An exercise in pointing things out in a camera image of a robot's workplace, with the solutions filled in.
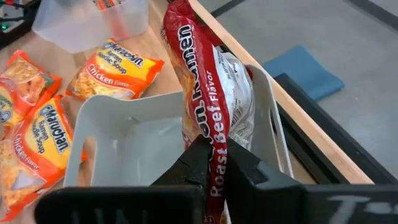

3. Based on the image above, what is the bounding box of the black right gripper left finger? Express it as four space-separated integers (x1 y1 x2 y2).
150 134 211 191

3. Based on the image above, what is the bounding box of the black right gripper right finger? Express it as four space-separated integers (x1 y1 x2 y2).
225 139 305 224

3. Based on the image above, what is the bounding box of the white plastic storage bin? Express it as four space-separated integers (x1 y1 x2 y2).
63 63 295 187

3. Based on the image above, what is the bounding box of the red Maruchan beef ramen pack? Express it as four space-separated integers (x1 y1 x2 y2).
160 0 256 224

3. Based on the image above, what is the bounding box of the orange Maruchan chicken ramen pack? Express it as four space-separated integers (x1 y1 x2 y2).
0 95 90 222
93 0 130 13
65 37 165 101
0 49 63 127

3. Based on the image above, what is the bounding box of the translucent plastic storage bin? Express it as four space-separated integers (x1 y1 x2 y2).
30 0 150 54

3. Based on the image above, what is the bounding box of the blue cloth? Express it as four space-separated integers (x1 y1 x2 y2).
262 45 345 101

